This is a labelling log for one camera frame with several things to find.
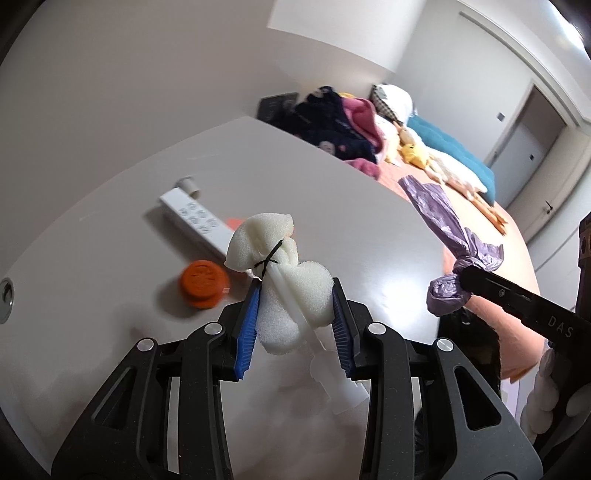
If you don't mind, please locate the bed with orange sheet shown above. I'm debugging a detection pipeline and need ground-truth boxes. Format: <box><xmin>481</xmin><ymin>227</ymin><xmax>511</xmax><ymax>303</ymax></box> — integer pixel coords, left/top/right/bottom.
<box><xmin>379</xmin><ymin>152</ymin><xmax>550</xmax><ymax>384</ymax></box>

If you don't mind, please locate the purple plastic bag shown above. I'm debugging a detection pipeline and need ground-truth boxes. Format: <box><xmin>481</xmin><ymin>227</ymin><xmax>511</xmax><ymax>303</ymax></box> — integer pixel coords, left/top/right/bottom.
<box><xmin>398</xmin><ymin>175</ymin><xmax>505</xmax><ymax>317</ymax></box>

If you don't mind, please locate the person's right hand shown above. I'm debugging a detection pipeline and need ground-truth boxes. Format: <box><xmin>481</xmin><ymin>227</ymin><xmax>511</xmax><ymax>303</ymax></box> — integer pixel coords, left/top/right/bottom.
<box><xmin>521</xmin><ymin>350</ymin><xmax>575</xmax><ymax>437</ymax></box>

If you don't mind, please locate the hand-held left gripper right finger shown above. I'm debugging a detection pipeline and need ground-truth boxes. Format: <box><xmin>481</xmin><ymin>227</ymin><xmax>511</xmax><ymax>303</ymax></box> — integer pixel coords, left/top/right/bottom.
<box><xmin>330</xmin><ymin>277</ymin><xmax>541</xmax><ymax>480</ymax></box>

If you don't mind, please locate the pink clothing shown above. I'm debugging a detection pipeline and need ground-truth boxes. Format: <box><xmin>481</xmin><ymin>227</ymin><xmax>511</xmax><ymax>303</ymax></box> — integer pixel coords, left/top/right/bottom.
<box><xmin>342</xmin><ymin>95</ymin><xmax>384</xmax><ymax>181</ymax></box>

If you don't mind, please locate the white pillow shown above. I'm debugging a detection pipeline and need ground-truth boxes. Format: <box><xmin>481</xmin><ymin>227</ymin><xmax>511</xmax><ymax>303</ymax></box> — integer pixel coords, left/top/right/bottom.
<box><xmin>374</xmin><ymin>84</ymin><xmax>414</xmax><ymax>123</ymax></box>

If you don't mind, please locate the white plush goose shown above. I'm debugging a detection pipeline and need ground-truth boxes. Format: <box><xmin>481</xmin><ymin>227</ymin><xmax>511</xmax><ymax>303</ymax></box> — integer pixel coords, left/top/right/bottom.
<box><xmin>427</xmin><ymin>150</ymin><xmax>509</xmax><ymax>234</ymax></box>

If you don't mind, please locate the orange round cap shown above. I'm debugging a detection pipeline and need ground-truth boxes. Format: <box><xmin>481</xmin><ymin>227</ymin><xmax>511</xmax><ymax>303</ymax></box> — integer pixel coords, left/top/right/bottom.
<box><xmin>179</xmin><ymin>260</ymin><xmax>230</xmax><ymax>309</ymax></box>

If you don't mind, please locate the metal cable grommet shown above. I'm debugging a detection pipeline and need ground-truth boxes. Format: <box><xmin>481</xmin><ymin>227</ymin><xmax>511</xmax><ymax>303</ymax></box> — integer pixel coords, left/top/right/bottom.
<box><xmin>0</xmin><ymin>278</ymin><xmax>14</xmax><ymax>324</ymax></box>

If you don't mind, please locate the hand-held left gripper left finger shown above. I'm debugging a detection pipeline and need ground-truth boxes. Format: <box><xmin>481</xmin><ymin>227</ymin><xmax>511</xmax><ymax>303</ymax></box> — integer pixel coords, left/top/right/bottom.
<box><xmin>51</xmin><ymin>279</ymin><xmax>264</xmax><ymax>480</ymax></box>

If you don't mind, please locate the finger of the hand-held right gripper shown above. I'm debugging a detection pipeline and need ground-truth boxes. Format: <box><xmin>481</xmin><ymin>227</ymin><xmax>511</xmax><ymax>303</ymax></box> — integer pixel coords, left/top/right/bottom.
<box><xmin>459</xmin><ymin>267</ymin><xmax>580</xmax><ymax>354</ymax></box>

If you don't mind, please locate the white foam with plastic piece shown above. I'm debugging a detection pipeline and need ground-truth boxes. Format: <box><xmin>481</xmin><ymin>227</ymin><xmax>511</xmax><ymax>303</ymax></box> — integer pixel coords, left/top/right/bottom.
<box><xmin>224</xmin><ymin>212</ymin><xmax>370</xmax><ymax>414</ymax></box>

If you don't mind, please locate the cream plush toy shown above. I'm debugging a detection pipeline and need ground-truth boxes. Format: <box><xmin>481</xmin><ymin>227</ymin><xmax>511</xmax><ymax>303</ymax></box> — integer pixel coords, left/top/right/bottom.
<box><xmin>376</xmin><ymin>115</ymin><xmax>411</xmax><ymax>164</ymax></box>

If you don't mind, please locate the black wall panel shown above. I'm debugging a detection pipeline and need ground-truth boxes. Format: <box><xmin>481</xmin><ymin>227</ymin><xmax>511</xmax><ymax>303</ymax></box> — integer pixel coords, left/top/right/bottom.
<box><xmin>257</xmin><ymin>92</ymin><xmax>298</xmax><ymax>123</ymax></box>

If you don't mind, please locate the long white carton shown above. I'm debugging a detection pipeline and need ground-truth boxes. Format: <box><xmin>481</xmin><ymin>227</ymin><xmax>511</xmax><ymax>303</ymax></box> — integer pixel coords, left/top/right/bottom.
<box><xmin>159</xmin><ymin>187</ymin><xmax>259</xmax><ymax>278</ymax></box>

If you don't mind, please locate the white door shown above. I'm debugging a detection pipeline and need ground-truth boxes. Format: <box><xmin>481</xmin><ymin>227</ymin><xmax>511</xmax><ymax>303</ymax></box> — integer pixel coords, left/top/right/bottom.
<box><xmin>526</xmin><ymin>124</ymin><xmax>591</xmax><ymax>259</ymax></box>
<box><xmin>489</xmin><ymin>83</ymin><xmax>573</xmax><ymax>213</ymax></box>

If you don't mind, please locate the dark blue clothing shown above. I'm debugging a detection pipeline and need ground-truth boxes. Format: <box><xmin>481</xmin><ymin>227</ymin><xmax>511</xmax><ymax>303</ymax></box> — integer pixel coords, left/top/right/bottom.
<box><xmin>284</xmin><ymin>86</ymin><xmax>379</xmax><ymax>162</ymax></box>

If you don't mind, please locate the yellow plush toy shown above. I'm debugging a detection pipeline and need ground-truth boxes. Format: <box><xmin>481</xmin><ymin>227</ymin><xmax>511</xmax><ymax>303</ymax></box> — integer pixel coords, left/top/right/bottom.
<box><xmin>399</xmin><ymin>142</ymin><xmax>430</xmax><ymax>168</ymax></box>

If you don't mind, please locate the checkered pillow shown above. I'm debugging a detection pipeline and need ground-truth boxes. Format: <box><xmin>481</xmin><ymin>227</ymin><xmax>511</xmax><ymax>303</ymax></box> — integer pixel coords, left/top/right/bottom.
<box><xmin>372</xmin><ymin>88</ymin><xmax>398</xmax><ymax>121</ymax></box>

